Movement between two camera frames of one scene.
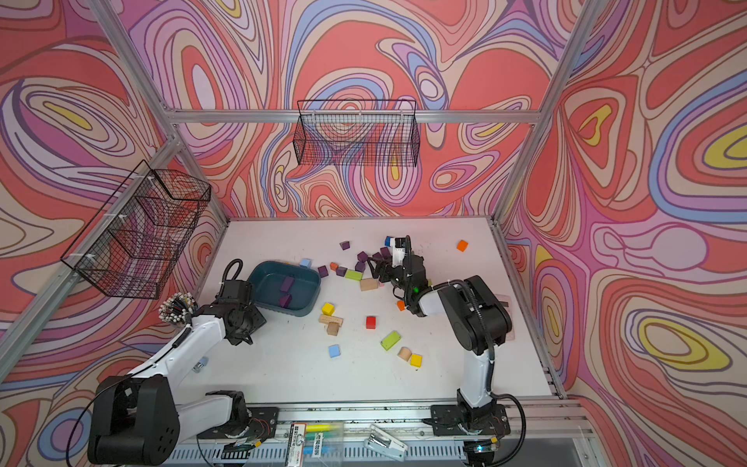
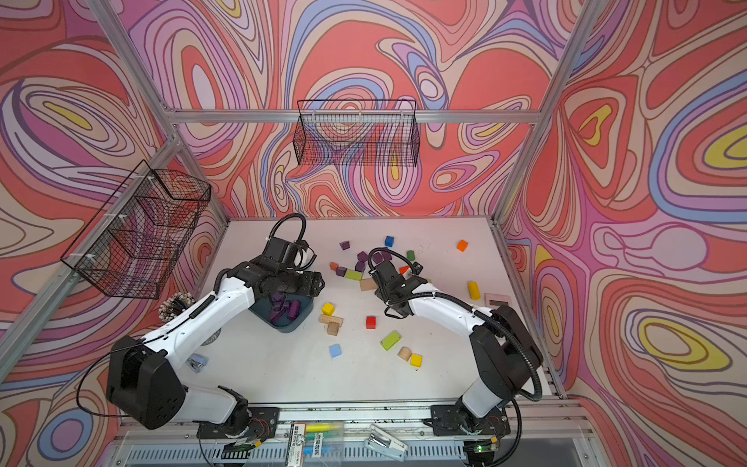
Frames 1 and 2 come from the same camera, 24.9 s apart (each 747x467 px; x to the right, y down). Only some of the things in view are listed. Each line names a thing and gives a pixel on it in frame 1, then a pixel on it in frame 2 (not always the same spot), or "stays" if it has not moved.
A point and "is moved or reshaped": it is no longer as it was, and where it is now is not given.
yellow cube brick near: (415, 360) stays
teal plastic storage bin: (266, 280) is moved or reshaped
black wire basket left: (131, 246) stays
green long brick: (390, 341) stays
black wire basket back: (357, 132) stays
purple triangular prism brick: (285, 301) → (276, 314)
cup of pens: (177, 306) stays
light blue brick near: (334, 350) stays
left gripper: (259, 320) → (312, 283)
